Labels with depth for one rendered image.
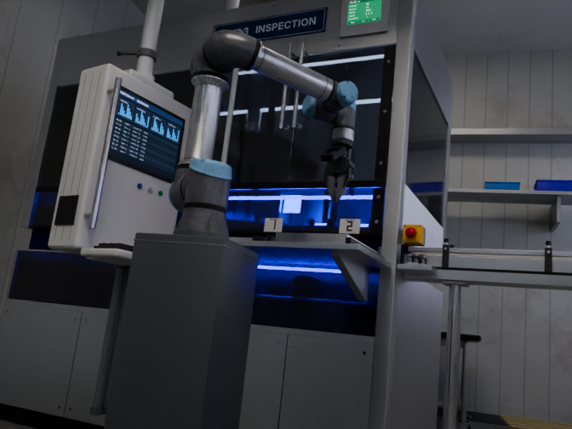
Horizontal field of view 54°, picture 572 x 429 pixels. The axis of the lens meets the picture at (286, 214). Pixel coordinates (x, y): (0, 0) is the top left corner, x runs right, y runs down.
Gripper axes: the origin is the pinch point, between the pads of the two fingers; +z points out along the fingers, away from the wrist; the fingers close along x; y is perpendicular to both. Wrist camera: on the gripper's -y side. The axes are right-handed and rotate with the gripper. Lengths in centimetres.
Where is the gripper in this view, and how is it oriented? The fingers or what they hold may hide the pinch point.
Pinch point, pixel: (334, 197)
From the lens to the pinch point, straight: 188.2
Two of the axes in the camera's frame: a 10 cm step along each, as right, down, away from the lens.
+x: -9.0, -0.1, 4.4
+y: 4.2, 2.3, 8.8
